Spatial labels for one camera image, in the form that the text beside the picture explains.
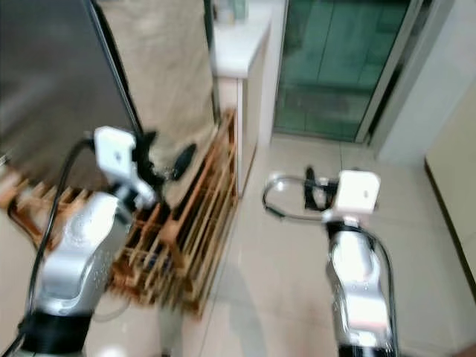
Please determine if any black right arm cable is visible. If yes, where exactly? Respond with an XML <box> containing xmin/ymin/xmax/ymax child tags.
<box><xmin>262</xmin><ymin>173</ymin><xmax>399</xmax><ymax>350</ymax></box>

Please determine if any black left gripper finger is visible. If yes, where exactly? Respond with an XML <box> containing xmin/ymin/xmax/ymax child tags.
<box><xmin>166</xmin><ymin>143</ymin><xmax>199</xmax><ymax>181</ymax></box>

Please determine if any white counter cabinet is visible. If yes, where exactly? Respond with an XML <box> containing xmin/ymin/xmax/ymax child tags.
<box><xmin>210</xmin><ymin>0</ymin><xmax>289</xmax><ymax>196</ymax></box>

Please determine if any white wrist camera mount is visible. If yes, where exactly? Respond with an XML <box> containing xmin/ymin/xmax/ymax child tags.
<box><xmin>93</xmin><ymin>126</ymin><xmax>157</xmax><ymax>209</ymax></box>
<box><xmin>322</xmin><ymin>170</ymin><xmax>382</xmax><ymax>225</ymax></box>

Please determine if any wooden slatted rack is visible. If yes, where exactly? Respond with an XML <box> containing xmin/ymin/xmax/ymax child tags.
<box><xmin>0</xmin><ymin>108</ymin><xmax>240</xmax><ymax>319</ymax></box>

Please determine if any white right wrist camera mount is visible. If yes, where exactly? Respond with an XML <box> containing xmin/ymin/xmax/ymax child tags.
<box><xmin>322</xmin><ymin>170</ymin><xmax>382</xmax><ymax>225</ymax></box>

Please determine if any beige cabinet with dark base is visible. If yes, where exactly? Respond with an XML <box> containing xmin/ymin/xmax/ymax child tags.
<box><xmin>424</xmin><ymin>97</ymin><xmax>476</xmax><ymax>302</ymax></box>

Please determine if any beige ribbed cloth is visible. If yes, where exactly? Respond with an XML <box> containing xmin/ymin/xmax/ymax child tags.
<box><xmin>98</xmin><ymin>0</ymin><xmax>222</xmax><ymax>187</ymax></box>

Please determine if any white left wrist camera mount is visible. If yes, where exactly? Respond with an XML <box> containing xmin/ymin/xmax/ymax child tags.
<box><xmin>93</xmin><ymin>126</ymin><xmax>157</xmax><ymax>209</ymax></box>

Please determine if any green glass sliding door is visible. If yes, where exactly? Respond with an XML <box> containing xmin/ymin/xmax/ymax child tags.
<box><xmin>271</xmin><ymin>0</ymin><xmax>436</xmax><ymax>144</ymax></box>

